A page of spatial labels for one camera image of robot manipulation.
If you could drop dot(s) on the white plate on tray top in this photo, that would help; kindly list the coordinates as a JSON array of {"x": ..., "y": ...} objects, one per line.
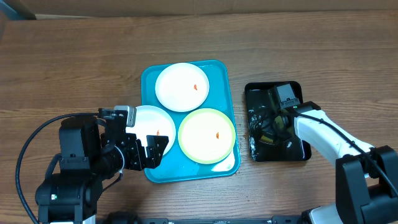
[{"x": 182, "y": 87}]

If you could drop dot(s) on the white plate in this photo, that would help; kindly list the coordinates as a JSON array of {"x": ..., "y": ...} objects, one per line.
[
  {"x": 150, "y": 119},
  {"x": 182, "y": 87}
]

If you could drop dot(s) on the yellow-green plate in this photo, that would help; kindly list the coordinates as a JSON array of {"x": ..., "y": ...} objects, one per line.
[{"x": 197, "y": 136}]

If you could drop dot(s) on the teal plastic tray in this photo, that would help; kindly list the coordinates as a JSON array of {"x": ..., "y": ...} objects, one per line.
[{"x": 175, "y": 165}]

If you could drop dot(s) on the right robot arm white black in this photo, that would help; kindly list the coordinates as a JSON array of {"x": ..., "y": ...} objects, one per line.
[{"x": 366, "y": 176}]

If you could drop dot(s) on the black rectangular tray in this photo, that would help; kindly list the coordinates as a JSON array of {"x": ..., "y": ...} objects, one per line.
[{"x": 294, "y": 149}]

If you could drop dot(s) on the green yellow sponge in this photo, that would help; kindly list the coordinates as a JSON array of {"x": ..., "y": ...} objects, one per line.
[{"x": 271, "y": 130}]

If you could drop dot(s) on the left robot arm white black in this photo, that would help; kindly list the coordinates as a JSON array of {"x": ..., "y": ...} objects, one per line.
[{"x": 93, "y": 148}]

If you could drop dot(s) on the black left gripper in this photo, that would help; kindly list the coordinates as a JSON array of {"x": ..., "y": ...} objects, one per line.
[{"x": 140, "y": 162}]

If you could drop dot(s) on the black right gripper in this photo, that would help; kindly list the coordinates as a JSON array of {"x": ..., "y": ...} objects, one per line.
[{"x": 270, "y": 123}]

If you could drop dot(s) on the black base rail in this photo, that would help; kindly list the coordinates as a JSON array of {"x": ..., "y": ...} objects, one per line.
[{"x": 131, "y": 218}]

